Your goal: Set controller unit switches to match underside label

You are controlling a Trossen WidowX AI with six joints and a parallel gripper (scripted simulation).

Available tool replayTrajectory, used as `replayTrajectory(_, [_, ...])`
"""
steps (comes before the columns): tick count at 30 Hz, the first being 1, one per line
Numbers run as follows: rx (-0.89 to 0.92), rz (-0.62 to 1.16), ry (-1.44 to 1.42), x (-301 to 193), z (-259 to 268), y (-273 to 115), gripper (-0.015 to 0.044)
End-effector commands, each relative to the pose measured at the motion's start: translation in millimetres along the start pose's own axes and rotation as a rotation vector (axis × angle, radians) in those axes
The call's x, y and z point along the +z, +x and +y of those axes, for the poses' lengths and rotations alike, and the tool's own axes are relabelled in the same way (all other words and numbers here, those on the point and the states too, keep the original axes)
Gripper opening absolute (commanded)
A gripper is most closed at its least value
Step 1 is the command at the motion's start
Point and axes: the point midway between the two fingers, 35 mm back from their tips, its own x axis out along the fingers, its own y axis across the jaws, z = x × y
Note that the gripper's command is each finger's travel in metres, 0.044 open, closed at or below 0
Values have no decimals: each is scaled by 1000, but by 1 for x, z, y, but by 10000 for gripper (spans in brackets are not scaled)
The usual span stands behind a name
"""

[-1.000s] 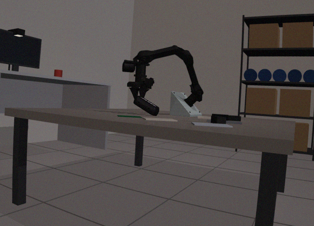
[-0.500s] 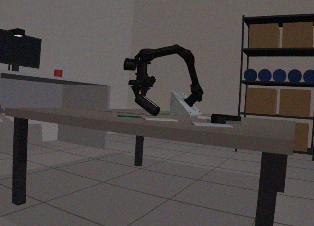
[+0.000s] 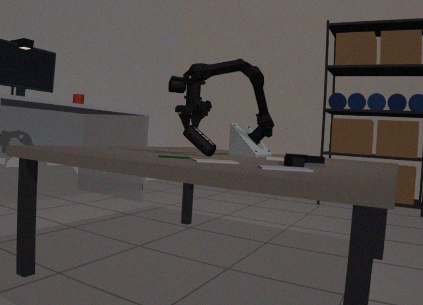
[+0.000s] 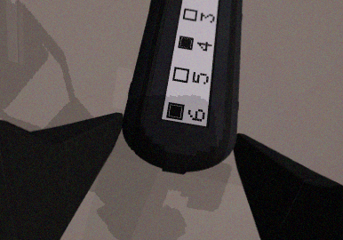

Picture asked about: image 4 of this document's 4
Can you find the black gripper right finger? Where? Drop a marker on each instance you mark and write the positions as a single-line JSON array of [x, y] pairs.
[[288, 201]]

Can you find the dark grey rocker switch panel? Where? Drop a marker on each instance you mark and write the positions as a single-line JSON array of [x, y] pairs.
[[182, 108]]

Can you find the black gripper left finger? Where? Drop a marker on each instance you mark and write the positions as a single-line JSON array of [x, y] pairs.
[[45, 175]]

